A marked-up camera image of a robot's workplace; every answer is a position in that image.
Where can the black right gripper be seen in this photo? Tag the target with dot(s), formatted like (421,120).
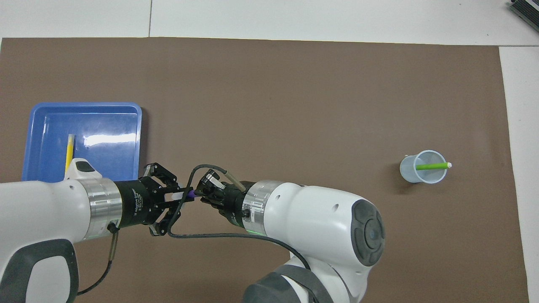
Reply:
(233,202)

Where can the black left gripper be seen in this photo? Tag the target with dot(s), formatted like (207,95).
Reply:
(134,204)

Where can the purple pen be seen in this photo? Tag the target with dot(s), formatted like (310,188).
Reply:
(193,194)

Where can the yellow pen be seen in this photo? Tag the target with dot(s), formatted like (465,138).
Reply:
(69,151)

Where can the green pen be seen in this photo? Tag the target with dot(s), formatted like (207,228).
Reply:
(431,166)

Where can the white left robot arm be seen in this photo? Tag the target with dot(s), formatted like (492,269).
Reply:
(38,210)

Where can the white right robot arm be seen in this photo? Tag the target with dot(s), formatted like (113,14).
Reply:
(320,219)

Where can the blue plastic tray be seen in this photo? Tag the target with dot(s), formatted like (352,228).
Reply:
(113,122)

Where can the brown table mat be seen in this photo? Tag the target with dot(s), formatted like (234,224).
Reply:
(294,105)

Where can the translucent plastic cup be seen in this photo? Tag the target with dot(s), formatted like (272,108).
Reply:
(410,172)

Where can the dark ridged device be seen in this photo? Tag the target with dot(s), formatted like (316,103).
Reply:
(526,10)

